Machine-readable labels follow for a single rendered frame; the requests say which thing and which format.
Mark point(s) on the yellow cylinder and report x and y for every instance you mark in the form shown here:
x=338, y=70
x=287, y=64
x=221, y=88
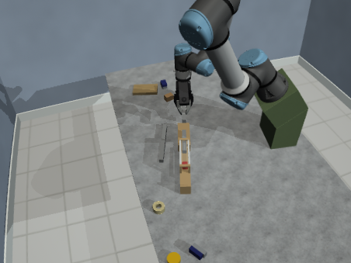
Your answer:
x=173, y=258

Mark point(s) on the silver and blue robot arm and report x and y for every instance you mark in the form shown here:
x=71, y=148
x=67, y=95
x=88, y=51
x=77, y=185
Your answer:
x=205, y=22

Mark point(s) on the beige roll of masking tape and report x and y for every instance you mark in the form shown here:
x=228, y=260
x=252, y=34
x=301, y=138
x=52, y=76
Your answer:
x=158, y=204

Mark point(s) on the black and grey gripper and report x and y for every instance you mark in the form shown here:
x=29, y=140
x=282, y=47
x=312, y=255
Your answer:
x=176, y=96

